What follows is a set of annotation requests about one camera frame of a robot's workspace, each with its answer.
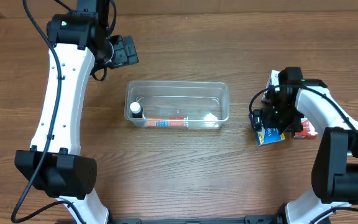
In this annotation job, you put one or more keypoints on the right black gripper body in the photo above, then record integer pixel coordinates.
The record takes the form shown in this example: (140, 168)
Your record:
(278, 118)

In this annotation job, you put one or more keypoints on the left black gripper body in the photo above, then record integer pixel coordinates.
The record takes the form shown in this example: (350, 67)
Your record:
(126, 50)

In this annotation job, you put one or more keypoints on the blue VapoDrops box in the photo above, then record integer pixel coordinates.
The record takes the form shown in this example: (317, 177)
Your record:
(269, 135)

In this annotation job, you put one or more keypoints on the dark bottle white cap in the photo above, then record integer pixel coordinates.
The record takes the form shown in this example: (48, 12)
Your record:
(136, 110)

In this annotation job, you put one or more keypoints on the orange tube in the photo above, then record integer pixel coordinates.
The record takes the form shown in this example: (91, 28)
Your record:
(166, 122)

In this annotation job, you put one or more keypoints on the clear plastic container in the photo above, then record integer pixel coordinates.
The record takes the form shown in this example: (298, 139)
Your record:
(206, 104)

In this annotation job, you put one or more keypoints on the red Haleon box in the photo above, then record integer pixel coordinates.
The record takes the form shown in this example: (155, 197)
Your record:
(308, 131)

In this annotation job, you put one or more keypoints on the white medicine box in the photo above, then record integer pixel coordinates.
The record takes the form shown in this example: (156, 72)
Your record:
(272, 81)

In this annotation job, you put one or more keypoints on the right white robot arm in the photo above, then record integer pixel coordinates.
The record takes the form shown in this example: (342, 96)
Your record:
(334, 176)

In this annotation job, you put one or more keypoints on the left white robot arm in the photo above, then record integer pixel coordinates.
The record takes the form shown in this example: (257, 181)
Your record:
(80, 43)

